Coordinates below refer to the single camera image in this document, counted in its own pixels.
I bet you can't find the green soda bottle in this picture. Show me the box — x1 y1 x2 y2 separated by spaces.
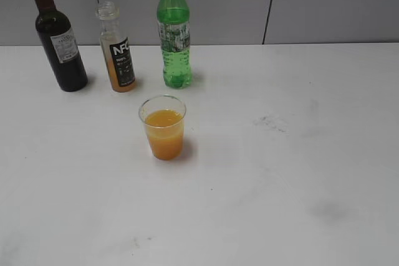
156 0 192 89

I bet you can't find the transparent plastic cup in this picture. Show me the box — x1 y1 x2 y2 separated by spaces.
138 95 186 160

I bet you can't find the dark red wine bottle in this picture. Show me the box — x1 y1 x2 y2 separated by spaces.
35 0 88 92

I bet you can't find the NFC orange juice bottle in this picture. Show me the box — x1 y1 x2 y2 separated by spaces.
95 1 135 93

